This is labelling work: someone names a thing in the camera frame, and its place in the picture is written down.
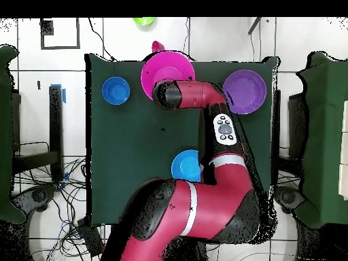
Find black power brick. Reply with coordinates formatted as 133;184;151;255
77;218;106;258

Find large pink bowl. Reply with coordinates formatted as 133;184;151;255
140;50;196;101

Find small dark blue bowl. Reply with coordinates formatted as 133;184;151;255
101;76;131;106

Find green bowl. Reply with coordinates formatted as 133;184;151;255
133;17;156;27

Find green cloth side table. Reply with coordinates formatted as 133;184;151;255
0;44;27;225
294;51;348;229

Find purple bowl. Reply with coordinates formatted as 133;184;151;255
222;69;268;116

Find black floor stand base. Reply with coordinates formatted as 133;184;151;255
273;186;307;214
10;184;58;215

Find white box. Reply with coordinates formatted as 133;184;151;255
337;99;348;202

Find dark green tablecloth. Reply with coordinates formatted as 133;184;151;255
85;53;279;226

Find large light blue bowl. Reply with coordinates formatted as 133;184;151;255
171;149;204;183

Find red bowl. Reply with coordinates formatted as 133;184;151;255
151;40;166;53

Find black metal stand frame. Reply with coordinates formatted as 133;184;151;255
12;85;65;181

